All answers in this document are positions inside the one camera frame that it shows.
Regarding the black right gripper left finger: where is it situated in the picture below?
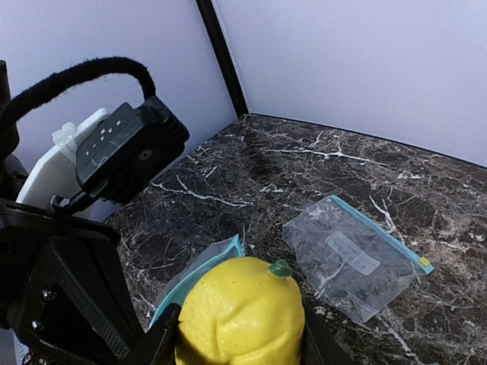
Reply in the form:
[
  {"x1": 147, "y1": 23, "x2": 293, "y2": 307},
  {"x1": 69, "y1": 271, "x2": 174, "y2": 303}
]
[{"x1": 148, "y1": 303, "x2": 181, "y2": 364}]

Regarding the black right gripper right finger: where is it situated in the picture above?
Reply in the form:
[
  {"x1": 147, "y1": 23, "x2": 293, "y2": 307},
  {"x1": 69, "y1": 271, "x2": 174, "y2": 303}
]
[{"x1": 301, "y1": 300, "x2": 354, "y2": 365}]

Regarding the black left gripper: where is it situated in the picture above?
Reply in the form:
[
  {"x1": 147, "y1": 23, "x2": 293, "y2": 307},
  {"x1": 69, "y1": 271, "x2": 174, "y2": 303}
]
[{"x1": 1, "y1": 200, "x2": 144, "y2": 364}]

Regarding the large clear zip bag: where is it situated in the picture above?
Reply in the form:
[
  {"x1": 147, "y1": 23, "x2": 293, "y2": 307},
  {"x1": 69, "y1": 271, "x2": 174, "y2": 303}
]
[{"x1": 148, "y1": 234, "x2": 245, "y2": 329}]

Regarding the yellow toy lemon front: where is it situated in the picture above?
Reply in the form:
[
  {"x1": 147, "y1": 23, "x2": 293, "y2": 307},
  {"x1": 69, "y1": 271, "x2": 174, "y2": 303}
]
[{"x1": 175, "y1": 256, "x2": 305, "y2": 364}]

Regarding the small clear zip bag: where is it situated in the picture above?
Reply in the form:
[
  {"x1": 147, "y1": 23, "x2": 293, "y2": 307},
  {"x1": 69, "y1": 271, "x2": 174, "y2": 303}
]
[{"x1": 282, "y1": 195, "x2": 434, "y2": 324}]

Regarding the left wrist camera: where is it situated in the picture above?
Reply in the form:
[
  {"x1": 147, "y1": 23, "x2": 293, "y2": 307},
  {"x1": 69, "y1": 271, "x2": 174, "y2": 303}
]
[{"x1": 1, "y1": 56, "x2": 189, "y2": 217}]

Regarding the black left frame post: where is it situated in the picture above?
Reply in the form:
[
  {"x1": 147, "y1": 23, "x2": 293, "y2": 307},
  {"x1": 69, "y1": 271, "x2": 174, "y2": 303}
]
[{"x1": 196, "y1": 0, "x2": 249, "y2": 118}]

